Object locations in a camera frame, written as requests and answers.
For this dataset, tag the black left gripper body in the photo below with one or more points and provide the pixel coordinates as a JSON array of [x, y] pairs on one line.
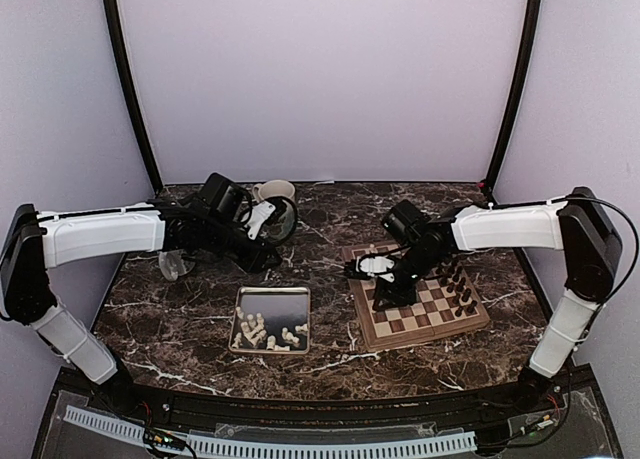
[[218, 241]]

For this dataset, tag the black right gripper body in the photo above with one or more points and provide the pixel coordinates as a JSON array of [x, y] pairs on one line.
[[417, 260]]

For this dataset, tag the wooden chessboard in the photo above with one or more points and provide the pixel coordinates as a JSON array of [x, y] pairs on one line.
[[429, 319]]

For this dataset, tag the silver metal tray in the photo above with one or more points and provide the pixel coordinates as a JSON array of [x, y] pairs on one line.
[[296, 300]]

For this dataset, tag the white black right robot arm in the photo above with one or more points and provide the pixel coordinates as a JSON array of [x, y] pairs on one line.
[[576, 227]]

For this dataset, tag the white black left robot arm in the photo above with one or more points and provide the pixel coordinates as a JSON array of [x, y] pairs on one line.
[[222, 218]]

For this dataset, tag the dark chess pieces row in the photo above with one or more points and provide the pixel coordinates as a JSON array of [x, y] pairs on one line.
[[453, 279]]

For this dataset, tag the white pieces pile in tray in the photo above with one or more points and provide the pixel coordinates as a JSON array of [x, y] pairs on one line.
[[270, 332]]

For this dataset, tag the white mug orange interior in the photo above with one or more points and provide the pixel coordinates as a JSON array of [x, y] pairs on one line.
[[173, 265]]

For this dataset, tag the white floral ceramic mug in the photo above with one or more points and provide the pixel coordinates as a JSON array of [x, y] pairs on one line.
[[277, 191]]

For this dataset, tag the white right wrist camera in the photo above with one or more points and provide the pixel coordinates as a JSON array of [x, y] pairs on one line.
[[365, 267]]

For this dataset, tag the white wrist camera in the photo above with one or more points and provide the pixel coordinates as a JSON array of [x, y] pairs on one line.
[[365, 267], [263, 221]]

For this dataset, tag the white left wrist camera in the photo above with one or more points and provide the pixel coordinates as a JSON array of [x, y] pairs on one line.
[[263, 221]]

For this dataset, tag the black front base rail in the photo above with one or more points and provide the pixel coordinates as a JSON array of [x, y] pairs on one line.
[[481, 408]]

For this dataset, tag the white slotted cable duct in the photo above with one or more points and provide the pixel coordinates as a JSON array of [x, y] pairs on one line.
[[274, 445]]

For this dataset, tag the left black frame post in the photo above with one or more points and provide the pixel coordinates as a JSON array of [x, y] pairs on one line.
[[119, 51]]

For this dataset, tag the black frame post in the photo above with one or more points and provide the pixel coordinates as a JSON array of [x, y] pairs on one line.
[[119, 51], [521, 67]]

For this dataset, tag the right black frame post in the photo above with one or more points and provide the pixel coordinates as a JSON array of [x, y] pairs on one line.
[[521, 67]]

